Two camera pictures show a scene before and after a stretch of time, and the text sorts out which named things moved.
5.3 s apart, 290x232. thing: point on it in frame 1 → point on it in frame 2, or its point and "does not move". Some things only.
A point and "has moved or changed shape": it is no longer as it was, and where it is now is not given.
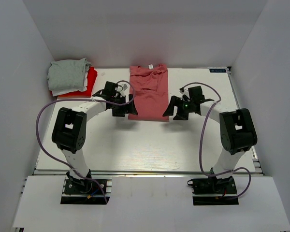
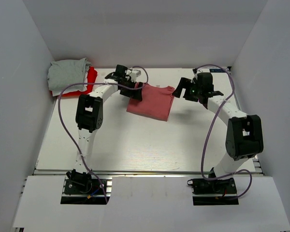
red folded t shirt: x=92 y=74 does not move
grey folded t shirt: x=68 y=75 does not move
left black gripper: x=129 y=108 → x=138 y=94
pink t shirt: x=151 y=84 has moved or changed shape
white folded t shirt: x=55 y=93 does not move
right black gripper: x=175 y=101 → x=182 y=84
